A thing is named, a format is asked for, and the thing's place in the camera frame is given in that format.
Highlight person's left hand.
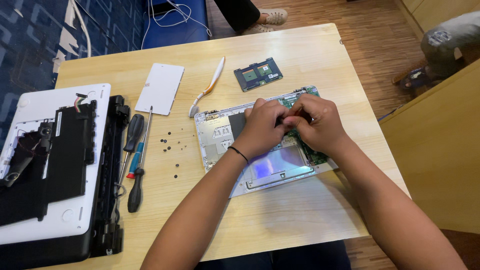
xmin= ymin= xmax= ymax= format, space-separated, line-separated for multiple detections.
xmin=233 ymin=98 xmax=290 ymax=161

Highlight person's right hand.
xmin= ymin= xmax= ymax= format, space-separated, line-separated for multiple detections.
xmin=283 ymin=93 xmax=350 ymax=157

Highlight dark green touchpad board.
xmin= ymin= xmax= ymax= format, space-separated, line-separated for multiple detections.
xmin=233 ymin=57 xmax=284 ymax=93

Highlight black insulating sheet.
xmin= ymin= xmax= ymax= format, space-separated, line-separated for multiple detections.
xmin=228 ymin=112 xmax=247 ymax=142

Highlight green laptop motherboard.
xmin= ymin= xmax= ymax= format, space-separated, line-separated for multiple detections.
xmin=277 ymin=86 xmax=330 ymax=166

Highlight black wrist band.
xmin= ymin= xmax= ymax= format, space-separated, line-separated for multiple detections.
xmin=227 ymin=146 xmax=249 ymax=163

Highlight white open laptop chassis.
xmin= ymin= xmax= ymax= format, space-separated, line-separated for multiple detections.
xmin=194 ymin=85 xmax=339 ymax=199

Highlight white orange toothbrush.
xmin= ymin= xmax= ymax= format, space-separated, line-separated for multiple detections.
xmin=188 ymin=56 xmax=226 ymax=119

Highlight scattered small black screws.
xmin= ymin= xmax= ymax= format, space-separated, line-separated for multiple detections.
xmin=160 ymin=129 xmax=187 ymax=179

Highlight white plastic cover panel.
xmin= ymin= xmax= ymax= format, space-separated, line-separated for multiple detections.
xmin=134 ymin=62 xmax=185 ymax=116

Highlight dark blue printed bag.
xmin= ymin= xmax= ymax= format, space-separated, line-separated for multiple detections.
xmin=398 ymin=67 xmax=433 ymax=91

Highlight blue upholstered bench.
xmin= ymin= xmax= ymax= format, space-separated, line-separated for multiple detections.
xmin=142 ymin=0 xmax=210 ymax=50

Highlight light wooden side table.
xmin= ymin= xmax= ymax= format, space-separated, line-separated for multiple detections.
xmin=378 ymin=58 xmax=480 ymax=235

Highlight black device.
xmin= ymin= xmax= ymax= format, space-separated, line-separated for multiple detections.
xmin=149 ymin=0 xmax=178 ymax=16

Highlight person's dark trousers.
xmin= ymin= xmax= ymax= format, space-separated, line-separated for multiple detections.
xmin=194 ymin=240 xmax=352 ymax=270

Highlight grey bag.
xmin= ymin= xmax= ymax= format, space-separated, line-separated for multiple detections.
xmin=420 ymin=10 xmax=480 ymax=79

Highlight light wooden cabinet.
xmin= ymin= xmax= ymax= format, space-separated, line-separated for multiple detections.
xmin=394 ymin=0 xmax=480 ymax=40

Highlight black laptop screen lid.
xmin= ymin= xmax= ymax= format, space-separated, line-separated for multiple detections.
xmin=0 ymin=94 xmax=131 ymax=270

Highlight black laptop battery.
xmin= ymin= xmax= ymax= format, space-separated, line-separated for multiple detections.
xmin=0 ymin=99 xmax=98 ymax=227

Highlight white laptop bottom cover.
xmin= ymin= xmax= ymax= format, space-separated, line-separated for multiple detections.
xmin=0 ymin=83 xmax=112 ymax=246

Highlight white cables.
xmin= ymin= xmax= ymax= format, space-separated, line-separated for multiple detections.
xmin=141 ymin=0 xmax=213 ymax=50

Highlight thick black handled screwdriver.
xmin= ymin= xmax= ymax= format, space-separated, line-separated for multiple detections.
xmin=118 ymin=113 xmax=145 ymax=188

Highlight blue red handled screwdriver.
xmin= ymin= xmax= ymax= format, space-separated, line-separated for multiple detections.
xmin=126 ymin=105 xmax=154 ymax=179

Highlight slim black handled screwdriver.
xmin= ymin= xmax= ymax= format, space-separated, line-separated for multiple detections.
xmin=127 ymin=167 xmax=145 ymax=214

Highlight white wall cable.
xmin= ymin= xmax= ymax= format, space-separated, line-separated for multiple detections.
xmin=70 ymin=0 xmax=92 ymax=58

